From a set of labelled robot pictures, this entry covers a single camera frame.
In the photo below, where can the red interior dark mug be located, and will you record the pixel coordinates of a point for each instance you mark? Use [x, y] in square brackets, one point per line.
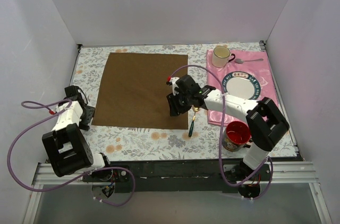
[235, 136]

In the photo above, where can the pink satin cloth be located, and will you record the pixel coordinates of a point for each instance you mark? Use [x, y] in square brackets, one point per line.
[260, 70]

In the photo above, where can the cream enamel mug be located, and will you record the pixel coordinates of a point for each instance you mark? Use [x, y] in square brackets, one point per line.
[221, 56]

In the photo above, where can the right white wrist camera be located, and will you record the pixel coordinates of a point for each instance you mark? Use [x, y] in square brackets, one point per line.
[171, 81]

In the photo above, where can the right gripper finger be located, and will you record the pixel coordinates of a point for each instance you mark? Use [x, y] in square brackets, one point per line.
[184, 106]
[173, 102]

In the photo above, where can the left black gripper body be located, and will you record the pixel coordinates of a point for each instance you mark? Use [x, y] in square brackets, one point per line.
[88, 113]

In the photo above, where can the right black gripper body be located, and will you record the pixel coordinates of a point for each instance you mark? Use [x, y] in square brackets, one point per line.
[175, 104]

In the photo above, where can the white plate dark rim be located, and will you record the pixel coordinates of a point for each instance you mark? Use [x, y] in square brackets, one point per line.
[242, 84]

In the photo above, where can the gold spoon teal handle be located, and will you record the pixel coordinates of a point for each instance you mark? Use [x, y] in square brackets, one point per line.
[195, 110]

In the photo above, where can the brown cloth napkin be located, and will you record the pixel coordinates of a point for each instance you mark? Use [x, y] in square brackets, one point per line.
[133, 91]

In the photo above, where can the silver spoon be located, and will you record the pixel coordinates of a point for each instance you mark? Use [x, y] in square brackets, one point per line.
[241, 61]

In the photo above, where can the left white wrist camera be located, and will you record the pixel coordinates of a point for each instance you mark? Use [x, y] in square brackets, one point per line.
[71, 115]

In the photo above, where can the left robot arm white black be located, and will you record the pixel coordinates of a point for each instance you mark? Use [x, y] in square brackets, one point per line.
[66, 147]

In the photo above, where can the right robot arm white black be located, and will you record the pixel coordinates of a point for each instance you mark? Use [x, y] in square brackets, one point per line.
[264, 119]

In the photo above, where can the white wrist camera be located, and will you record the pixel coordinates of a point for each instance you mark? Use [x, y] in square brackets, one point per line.
[171, 81]
[71, 115]

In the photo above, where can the black base bar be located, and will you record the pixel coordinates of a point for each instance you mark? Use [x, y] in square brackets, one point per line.
[177, 175]

